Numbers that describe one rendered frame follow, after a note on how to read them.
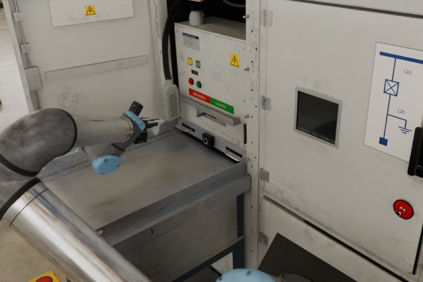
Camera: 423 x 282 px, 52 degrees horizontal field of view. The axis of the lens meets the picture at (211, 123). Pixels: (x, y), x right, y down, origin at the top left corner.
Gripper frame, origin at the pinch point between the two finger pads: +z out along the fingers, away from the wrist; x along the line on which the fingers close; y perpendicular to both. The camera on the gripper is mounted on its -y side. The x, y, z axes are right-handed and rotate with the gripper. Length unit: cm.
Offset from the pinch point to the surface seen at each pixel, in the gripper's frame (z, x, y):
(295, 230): 25, 57, 29
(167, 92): 15.2, -18.7, -5.1
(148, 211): -21.4, 27.7, 22.2
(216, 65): 22.3, 5.7, -22.9
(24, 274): -36, -79, 115
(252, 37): 15, 32, -39
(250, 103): 19.5, 30.4, -13.6
